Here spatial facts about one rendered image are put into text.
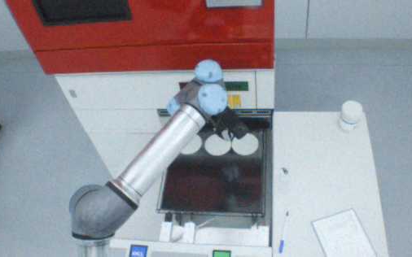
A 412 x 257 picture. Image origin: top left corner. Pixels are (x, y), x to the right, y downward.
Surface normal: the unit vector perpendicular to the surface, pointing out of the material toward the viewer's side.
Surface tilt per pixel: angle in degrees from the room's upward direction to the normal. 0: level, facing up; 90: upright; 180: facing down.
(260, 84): 90
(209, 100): 50
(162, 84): 90
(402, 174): 0
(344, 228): 0
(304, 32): 90
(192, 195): 0
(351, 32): 90
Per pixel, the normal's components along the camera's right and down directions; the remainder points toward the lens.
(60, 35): -0.11, 0.79
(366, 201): -0.12, -0.61
